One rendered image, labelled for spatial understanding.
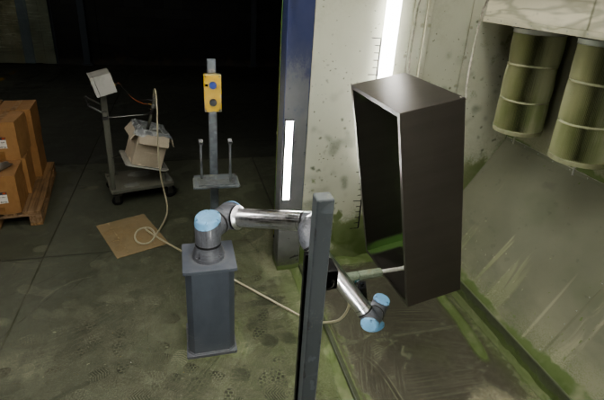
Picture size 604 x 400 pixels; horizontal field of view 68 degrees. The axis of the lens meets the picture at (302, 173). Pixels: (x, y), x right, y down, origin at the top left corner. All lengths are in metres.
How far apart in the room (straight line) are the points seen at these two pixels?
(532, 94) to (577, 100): 0.48
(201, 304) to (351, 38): 1.96
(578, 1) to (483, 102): 1.11
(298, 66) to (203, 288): 1.55
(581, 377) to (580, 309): 0.38
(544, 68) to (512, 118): 0.37
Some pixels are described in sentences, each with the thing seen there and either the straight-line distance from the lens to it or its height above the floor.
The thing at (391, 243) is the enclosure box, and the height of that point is 0.50.
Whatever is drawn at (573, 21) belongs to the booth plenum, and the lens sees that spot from 3.02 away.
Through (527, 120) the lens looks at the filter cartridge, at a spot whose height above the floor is 1.38.
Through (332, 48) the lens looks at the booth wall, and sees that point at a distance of 3.13.
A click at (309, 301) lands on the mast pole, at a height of 1.30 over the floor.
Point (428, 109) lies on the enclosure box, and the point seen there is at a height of 1.65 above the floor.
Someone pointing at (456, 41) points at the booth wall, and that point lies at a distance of 3.54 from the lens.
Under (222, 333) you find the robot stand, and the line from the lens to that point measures 2.95.
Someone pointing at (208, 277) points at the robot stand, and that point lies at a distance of 2.67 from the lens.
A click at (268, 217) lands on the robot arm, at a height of 0.94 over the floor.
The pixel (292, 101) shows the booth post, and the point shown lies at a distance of 3.13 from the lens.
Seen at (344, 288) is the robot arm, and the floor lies 0.74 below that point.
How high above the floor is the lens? 2.17
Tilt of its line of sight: 23 degrees down
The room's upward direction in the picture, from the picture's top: 4 degrees clockwise
